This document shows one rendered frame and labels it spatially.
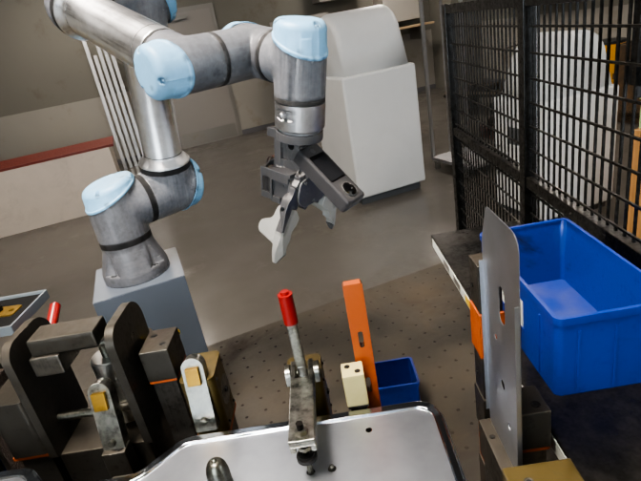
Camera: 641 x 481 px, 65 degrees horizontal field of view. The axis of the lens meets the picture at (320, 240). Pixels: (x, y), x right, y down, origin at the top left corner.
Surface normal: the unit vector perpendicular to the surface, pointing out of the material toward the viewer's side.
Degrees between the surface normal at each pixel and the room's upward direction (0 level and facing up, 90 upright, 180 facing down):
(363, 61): 80
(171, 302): 90
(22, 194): 90
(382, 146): 90
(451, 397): 0
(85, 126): 90
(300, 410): 0
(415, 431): 0
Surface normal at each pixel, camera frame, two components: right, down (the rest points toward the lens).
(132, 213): 0.70, 0.21
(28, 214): 0.36, 0.32
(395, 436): -0.17, -0.90
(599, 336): 0.04, 0.39
